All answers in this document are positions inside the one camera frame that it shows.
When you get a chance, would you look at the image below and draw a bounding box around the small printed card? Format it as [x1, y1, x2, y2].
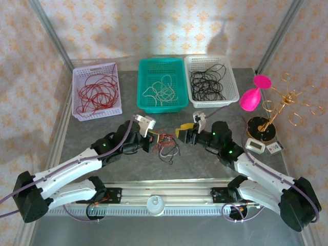
[265, 142, 284, 154]

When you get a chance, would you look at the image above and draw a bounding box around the white round knob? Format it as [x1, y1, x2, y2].
[146, 196, 166, 218]

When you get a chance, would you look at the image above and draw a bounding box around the teal plastic basket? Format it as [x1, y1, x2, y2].
[136, 58, 190, 114]

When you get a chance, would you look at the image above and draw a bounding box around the gold wire glass rack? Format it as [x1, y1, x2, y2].
[245, 72, 325, 144]

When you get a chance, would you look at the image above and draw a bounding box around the red cable bundle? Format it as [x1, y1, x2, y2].
[76, 73, 120, 115]

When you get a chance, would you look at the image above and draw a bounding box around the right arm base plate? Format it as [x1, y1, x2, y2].
[211, 187, 259, 206]

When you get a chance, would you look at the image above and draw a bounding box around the aluminium frame post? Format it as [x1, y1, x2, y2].
[28, 0, 75, 75]
[256, 0, 305, 75]

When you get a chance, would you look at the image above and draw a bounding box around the white plastic basket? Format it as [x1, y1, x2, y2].
[183, 54, 240, 109]

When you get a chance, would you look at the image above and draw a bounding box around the lavender plastic basket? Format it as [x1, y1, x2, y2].
[72, 63, 123, 121]

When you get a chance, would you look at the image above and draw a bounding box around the orange patterned backdrop cloth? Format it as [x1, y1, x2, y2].
[0, 0, 328, 246]

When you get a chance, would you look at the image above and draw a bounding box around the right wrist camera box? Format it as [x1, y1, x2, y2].
[192, 110, 207, 134]

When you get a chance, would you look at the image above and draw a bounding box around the white digital timer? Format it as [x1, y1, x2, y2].
[244, 138, 264, 154]

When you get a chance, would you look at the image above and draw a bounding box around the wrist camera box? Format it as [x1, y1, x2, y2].
[192, 110, 207, 134]
[134, 114, 156, 138]

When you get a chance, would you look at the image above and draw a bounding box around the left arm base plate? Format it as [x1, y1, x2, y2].
[75, 188, 122, 204]

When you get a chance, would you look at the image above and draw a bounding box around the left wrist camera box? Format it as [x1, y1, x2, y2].
[134, 114, 156, 138]

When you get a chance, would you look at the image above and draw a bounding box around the black cable bundle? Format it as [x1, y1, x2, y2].
[191, 64, 228, 101]

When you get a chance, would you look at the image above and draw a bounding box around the pink wine glass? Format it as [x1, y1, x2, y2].
[239, 74, 272, 112]

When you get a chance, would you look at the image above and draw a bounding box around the grey slotted cable duct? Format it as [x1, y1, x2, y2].
[38, 207, 295, 216]

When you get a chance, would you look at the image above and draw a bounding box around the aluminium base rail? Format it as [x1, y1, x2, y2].
[27, 179, 307, 208]

